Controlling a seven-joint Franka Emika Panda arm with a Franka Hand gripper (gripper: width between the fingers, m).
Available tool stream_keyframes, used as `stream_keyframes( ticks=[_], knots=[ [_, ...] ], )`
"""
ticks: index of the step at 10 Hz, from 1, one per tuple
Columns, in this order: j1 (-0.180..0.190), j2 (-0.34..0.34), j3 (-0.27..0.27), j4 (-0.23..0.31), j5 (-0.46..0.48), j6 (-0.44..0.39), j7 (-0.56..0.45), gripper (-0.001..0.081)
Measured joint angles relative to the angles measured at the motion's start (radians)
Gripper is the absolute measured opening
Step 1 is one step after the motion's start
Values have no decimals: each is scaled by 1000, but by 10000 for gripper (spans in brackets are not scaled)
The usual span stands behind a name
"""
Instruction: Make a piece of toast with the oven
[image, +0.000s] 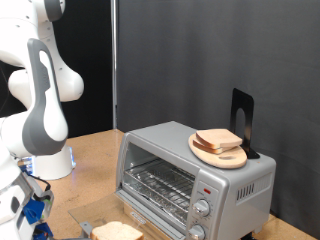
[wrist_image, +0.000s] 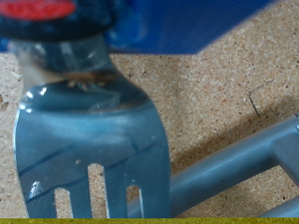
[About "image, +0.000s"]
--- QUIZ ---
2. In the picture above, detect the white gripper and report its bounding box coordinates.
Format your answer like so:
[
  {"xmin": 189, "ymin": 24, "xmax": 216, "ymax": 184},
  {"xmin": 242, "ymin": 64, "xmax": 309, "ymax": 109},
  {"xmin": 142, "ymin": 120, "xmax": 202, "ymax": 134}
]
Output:
[{"xmin": 0, "ymin": 213, "xmax": 36, "ymax": 240}]

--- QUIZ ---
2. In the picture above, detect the metal spatula with blue block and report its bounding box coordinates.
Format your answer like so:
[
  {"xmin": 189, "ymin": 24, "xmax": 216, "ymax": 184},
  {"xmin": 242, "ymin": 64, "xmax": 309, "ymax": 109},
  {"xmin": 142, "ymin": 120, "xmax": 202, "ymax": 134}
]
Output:
[{"xmin": 32, "ymin": 222, "xmax": 92, "ymax": 240}]

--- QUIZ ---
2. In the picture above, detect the glass oven door with handle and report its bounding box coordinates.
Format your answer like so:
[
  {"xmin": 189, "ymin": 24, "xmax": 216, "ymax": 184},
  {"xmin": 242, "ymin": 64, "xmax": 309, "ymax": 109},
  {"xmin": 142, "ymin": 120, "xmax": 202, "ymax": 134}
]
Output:
[{"xmin": 68, "ymin": 189, "xmax": 188, "ymax": 240}]

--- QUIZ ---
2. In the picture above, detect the white bread slice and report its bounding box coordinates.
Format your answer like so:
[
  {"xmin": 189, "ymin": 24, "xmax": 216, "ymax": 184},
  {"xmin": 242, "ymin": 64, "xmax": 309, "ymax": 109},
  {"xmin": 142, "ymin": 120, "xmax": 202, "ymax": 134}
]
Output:
[
  {"xmin": 195, "ymin": 128, "xmax": 243, "ymax": 150},
  {"xmin": 90, "ymin": 221, "xmax": 145, "ymax": 240},
  {"xmin": 192, "ymin": 138, "xmax": 231, "ymax": 155}
]

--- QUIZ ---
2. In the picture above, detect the silver oven knob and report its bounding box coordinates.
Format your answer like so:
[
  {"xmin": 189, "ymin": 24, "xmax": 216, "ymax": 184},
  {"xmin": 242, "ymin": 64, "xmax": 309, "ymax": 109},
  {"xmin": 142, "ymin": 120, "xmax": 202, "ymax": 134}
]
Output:
[
  {"xmin": 192, "ymin": 199, "xmax": 211, "ymax": 218},
  {"xmin": 187, "ymin": 224, "xmax": 206, "ymax": 240}
]

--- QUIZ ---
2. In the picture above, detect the silver toaster oven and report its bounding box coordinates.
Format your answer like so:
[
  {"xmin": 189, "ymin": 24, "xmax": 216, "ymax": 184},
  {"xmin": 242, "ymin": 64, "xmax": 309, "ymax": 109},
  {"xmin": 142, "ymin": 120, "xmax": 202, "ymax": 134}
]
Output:
[{"xmin": 115, "ymin": 120, "xmax": 277, "ymax": 240}]

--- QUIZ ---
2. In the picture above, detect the vertical metal pole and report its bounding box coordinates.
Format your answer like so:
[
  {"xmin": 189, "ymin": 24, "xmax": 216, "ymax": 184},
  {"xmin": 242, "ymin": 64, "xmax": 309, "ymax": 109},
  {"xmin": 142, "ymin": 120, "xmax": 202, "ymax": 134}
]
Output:
[{"xmin": 110, "ymin": 0, "xmax": 118, "ymax": 130}]

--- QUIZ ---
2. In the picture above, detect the round wooden board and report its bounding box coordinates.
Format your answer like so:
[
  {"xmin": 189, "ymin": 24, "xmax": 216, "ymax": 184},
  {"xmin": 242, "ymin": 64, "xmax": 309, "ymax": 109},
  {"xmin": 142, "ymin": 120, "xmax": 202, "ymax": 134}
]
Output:
[{"xmin": 188, "ymin": 133, "xmax": 248, "ymax": 169}]

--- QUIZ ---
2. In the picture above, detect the black metal bookend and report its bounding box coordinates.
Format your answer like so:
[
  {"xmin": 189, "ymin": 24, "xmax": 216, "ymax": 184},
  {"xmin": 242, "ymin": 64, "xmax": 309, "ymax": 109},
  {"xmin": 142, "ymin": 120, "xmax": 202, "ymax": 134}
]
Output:
[{"xmin": 229, "ymin": 88, "xmax": 261, "ymax": 160}]

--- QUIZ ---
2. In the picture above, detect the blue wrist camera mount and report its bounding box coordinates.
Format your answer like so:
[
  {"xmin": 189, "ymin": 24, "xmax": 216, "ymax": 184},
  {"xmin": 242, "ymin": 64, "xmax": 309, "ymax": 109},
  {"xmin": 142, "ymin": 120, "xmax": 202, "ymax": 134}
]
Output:
[{"xmin": 22, "ymin": 190, "xmax": 54, "ymax": 225}]

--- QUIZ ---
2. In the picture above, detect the wire oven rack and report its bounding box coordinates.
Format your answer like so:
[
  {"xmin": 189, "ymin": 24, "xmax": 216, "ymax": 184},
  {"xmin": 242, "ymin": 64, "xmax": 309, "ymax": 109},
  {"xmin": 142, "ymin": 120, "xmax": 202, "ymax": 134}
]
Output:
[{"xmin": 123, "ymin": 159, "xmax": 196, "ymax": 225}]

